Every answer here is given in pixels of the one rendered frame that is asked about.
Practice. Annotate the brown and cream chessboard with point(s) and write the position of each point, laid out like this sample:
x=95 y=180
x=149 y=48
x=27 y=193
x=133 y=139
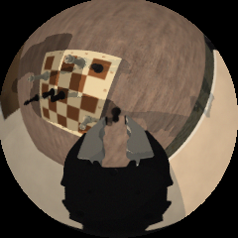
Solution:
x=85 y=90

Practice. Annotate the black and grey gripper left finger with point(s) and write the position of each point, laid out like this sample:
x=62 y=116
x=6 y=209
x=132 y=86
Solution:
x=87 y=149

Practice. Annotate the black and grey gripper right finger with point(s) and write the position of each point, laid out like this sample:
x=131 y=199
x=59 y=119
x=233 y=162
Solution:
x=146 y=150

